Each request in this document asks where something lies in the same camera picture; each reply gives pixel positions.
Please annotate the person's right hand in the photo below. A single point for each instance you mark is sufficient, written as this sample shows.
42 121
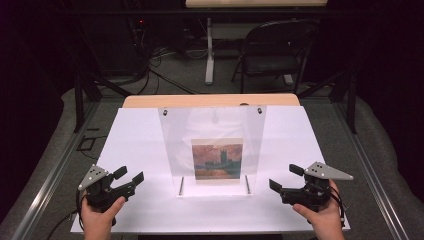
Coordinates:
328 220

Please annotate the black folding chair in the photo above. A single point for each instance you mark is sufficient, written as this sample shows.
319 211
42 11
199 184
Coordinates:
276 43

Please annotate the white board sheet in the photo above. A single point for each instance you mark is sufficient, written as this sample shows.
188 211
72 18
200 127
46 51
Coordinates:
133 140

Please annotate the pale desk top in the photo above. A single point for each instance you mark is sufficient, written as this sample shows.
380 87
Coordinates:
256 3

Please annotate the light wooden table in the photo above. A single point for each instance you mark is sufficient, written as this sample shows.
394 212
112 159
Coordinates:
206 100

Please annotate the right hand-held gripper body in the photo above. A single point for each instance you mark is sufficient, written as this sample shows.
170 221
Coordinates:
313 195

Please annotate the dark cabinet with red light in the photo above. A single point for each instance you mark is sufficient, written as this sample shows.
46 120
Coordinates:
113 43

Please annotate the aluminium rail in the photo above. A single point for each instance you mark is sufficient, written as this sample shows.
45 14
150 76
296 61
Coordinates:
373 173
50 180

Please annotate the black metal stand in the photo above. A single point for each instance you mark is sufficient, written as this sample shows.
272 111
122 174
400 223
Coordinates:
351 100
79 100

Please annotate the person's left hand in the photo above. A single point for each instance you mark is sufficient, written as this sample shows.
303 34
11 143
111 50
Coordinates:
98 221

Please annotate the white desk leg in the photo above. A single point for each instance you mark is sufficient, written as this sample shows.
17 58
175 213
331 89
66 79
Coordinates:
209 60

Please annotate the clear acrylic photo frame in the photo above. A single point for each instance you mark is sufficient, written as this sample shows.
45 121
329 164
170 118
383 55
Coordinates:
180 140

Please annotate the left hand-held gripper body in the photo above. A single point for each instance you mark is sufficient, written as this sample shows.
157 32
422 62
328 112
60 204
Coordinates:
100 190

